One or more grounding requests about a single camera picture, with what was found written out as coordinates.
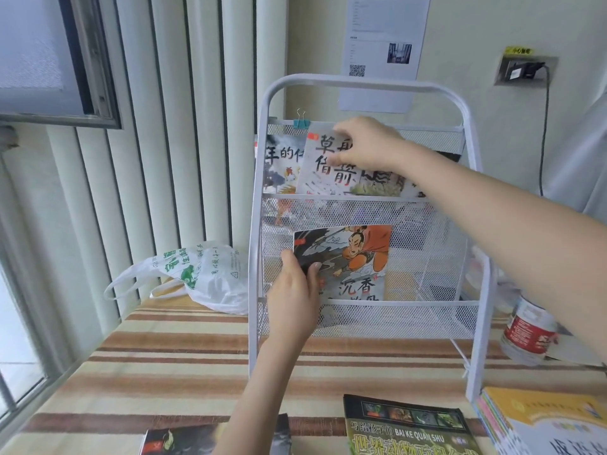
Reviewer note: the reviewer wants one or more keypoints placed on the person's left hand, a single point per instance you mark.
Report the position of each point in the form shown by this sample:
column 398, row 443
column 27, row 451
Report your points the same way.
column 291, row 307

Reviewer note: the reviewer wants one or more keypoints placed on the person's right hand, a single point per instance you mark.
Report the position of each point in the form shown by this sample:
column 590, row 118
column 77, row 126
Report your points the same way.
column 374, row 144

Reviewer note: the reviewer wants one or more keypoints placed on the person's right thumb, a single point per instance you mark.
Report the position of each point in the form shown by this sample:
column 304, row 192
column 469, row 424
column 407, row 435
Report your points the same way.
column 340, row 159

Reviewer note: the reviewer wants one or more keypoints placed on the person's left thumb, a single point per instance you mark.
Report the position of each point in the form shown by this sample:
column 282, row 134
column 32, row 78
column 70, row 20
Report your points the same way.
column 314, row 275

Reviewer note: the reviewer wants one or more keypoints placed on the ink painting picture book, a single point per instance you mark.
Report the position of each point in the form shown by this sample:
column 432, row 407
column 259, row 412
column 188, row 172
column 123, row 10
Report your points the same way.
column 327, row 177

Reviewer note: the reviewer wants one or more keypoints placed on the orange warrior picture book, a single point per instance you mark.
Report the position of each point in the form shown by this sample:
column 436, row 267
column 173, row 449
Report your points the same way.
column 353, row 260

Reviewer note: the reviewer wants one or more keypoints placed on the person's left forearm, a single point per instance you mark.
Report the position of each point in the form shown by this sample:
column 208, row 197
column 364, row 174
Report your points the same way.
column 258, row 402

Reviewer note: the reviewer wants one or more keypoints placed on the person's right forearm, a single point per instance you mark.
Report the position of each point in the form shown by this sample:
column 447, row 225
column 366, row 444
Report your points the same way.
column 512, row 232

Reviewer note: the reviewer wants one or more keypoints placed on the blue binder clip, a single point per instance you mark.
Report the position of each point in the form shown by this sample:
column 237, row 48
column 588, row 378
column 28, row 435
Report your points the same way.
column 300, row 122

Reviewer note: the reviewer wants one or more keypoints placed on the fox cover picture book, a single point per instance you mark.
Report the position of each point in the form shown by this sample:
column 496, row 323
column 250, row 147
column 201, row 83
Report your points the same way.
column 280, row 168

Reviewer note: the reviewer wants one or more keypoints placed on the white plastic bag green print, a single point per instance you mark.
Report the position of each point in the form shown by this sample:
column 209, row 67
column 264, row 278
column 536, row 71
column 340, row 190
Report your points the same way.
column 208, row 274

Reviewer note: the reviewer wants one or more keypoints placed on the black cover book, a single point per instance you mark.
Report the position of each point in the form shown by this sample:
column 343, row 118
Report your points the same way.
column 448, row 156

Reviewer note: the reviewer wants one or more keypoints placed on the white metal mesh book rack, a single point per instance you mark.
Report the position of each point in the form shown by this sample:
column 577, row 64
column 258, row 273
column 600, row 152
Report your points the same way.
column 427, row 260

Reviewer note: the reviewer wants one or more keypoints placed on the white paper notice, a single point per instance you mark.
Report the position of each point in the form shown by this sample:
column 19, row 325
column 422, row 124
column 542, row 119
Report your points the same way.
column 379, row 23

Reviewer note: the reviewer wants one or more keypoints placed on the white vertical blinds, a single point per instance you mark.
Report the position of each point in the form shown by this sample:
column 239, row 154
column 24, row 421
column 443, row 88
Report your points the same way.
column 166, row 137

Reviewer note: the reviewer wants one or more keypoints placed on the brown striped tablecloth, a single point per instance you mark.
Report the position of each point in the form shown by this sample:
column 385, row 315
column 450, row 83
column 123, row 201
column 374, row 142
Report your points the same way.
column 156, row 364

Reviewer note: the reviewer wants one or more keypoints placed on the green animal encyclopedia book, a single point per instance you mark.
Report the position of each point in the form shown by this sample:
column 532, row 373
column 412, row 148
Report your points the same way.
column 408, row 431

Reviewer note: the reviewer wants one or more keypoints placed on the black plug adapter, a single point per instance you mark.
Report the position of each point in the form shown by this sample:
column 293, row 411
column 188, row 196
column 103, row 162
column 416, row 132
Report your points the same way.
column 525, row 70

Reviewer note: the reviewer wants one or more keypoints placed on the dark cover book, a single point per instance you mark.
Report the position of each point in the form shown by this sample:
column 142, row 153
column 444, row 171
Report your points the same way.
column 189, row 440

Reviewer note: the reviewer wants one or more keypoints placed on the yellow warning sticker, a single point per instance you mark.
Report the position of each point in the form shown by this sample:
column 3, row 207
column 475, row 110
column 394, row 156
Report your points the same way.
column 519, row 51

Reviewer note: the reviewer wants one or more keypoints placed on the plastic bottle red label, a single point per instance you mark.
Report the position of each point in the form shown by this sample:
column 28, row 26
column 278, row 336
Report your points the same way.
column 527, row 331

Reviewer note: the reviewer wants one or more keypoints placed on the grey fabric curtain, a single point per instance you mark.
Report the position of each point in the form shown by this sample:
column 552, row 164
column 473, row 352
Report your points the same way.
column 578, row 156

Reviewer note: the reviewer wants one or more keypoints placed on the stack of thin yellow books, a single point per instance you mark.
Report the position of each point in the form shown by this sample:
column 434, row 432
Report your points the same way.
column 545, row 421

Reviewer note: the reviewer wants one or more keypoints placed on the metal wall socket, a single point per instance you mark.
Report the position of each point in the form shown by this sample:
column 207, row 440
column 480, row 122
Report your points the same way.
column 502, row 73

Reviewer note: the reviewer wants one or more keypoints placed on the grey window frame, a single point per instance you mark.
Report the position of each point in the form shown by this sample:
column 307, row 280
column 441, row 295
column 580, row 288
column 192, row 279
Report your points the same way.
column 102, row 66

